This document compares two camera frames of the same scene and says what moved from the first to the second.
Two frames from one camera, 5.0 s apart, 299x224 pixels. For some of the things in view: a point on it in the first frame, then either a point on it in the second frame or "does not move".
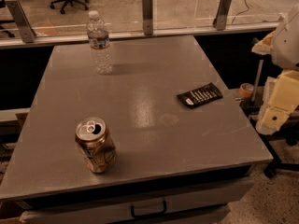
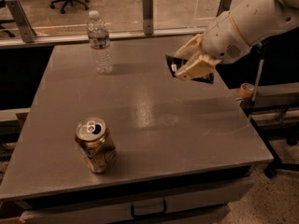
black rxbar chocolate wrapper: x=201 y=95 -> x=175 y=64
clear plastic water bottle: x=99 y=44 does not move
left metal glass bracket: x=26 y=32 does not move
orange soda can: x=96 y=144 does not move
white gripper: x=290 y=44 -> x=224 y=38
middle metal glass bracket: x=148 y=14 does not move
